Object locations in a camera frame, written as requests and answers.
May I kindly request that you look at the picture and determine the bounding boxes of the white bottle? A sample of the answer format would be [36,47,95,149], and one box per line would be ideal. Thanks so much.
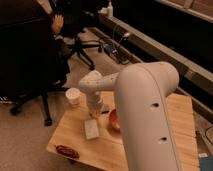
[107,0,113,17]

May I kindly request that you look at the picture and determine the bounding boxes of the white paper cup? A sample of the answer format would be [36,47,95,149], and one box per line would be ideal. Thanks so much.
[65,88,80,105]

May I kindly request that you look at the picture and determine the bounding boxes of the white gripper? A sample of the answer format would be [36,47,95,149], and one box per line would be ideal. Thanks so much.
[87,93,103,118]

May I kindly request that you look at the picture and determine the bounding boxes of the person's hand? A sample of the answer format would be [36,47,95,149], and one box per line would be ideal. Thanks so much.
[51,15,64,34]

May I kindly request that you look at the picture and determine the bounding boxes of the red bowl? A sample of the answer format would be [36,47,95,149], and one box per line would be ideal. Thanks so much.
[108,109,120,131]

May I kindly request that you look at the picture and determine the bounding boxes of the white cable with plug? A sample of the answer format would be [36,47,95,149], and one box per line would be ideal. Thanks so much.
[111,32,132,64]

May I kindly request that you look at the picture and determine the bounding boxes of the white eraser block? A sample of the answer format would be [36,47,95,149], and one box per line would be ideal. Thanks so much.
[84,119,99,140]

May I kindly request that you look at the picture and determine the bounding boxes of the black office chair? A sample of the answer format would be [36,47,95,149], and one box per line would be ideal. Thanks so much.
[54,0,104,72]
[0,0,73,127]

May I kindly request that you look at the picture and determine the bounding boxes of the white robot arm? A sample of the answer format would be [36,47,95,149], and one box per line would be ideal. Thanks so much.
[78,61,182,171]

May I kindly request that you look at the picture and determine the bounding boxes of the grey rectangular block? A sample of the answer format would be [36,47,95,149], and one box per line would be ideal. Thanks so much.
[101,104,110,114]

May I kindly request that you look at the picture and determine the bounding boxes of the dark red oblong object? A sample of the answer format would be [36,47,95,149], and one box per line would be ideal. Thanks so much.
[56,145,80,159]

